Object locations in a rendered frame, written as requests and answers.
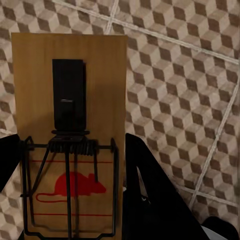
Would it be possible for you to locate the mousetrap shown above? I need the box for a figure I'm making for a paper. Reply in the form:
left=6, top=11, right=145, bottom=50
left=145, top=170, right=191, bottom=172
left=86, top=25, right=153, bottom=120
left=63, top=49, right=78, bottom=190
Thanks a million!
left=11, top=32, right=128, bottom=240

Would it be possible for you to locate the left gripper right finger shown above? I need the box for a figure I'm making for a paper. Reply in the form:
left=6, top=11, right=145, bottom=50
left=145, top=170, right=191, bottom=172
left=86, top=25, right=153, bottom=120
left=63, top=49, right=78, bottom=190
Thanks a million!
left=125, top=133, right=210, bottom=240

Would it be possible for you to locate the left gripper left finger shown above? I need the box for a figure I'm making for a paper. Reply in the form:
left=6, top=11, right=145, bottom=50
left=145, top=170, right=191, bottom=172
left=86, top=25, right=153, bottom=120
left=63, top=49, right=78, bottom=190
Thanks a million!
left=0, top=134, right=21, bottom=193

